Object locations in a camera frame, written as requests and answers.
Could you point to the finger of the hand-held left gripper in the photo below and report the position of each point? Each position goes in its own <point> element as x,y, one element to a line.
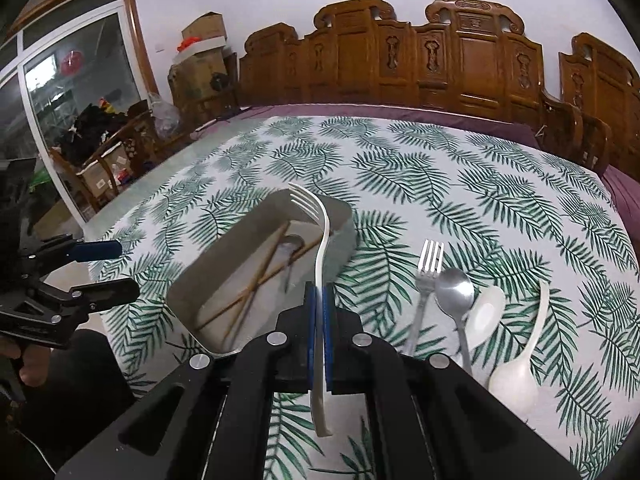
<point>97,251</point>
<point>110,292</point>

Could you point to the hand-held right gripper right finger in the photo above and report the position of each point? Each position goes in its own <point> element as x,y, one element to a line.
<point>328,325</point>

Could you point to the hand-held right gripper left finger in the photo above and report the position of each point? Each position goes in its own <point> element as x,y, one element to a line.
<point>312,325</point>

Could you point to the white plastic fork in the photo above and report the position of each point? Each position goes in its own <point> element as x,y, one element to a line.
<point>322,260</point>

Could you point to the rectangular metal tray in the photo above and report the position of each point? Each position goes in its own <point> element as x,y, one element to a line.
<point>212,287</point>

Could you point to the person's left hand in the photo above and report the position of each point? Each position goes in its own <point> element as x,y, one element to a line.
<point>29,367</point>

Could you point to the open cardboard box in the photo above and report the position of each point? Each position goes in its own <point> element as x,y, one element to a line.
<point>100,176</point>

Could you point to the wooden chair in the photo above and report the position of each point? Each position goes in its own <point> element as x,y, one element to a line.
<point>115,145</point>

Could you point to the metal fork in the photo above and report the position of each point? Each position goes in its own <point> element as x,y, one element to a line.
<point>430,265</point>

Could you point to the pile of dark clothes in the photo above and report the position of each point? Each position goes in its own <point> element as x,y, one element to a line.
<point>100,122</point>

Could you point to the clear plastic bag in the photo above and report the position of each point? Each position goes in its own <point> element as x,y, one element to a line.
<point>162,115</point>

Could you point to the short white plastic spoon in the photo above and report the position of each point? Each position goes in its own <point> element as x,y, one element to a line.
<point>485,317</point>

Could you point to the wooden-framed glass door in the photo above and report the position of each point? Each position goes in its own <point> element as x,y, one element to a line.
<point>60,90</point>

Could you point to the red window decoration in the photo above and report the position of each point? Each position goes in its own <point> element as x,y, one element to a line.
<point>72,62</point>

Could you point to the long white plastic spoon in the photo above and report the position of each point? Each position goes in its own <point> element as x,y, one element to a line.
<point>512,385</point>

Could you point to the large cardboard box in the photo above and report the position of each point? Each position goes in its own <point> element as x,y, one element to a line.
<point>197,77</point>

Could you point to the small black object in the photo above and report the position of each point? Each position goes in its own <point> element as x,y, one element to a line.
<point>218,81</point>

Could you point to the orange item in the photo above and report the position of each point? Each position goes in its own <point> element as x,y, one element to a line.
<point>187,43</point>

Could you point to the flat white box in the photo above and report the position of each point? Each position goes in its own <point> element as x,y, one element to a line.
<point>205,46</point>

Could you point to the small cardboard box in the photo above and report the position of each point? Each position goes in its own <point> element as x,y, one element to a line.
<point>205,27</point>

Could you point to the carved wooden sofa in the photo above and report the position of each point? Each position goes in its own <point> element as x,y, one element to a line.
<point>450,60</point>

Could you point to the purple armchair cushion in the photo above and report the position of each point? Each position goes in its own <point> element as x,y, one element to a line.
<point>627,195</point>

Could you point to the carved wooden armchair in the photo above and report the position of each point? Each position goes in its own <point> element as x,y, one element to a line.
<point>610,90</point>

